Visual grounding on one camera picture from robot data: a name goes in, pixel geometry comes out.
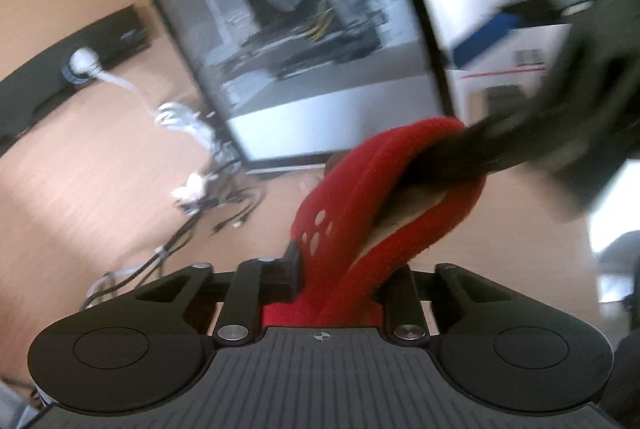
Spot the white cable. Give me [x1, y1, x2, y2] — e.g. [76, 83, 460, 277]
[62, 48, 226, 150]

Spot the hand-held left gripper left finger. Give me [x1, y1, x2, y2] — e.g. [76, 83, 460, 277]
[132, 243, 304, 349]

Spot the computer case with glass side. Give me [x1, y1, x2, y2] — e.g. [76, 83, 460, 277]
[137, 0, 458, 175]

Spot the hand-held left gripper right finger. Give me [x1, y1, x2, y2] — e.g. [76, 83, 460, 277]
[384, 263, 513, 348]

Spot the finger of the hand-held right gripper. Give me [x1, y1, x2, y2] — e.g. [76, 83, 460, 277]
[400, 106, 556, 190]

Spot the white blue cardboard box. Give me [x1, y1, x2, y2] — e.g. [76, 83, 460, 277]
[447, 0, 576, 125]

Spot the red fleece hoodie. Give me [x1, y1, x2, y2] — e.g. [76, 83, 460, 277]
[262, 115, 487, 327]

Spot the black power strip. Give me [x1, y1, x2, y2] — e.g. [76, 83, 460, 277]
[0, 4, 152, 145]

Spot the black cable bundle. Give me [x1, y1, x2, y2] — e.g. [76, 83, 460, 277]
[82, 182, 268, 310]

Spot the crumpled white paper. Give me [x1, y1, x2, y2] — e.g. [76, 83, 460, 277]
[171, 173, 211, 203]

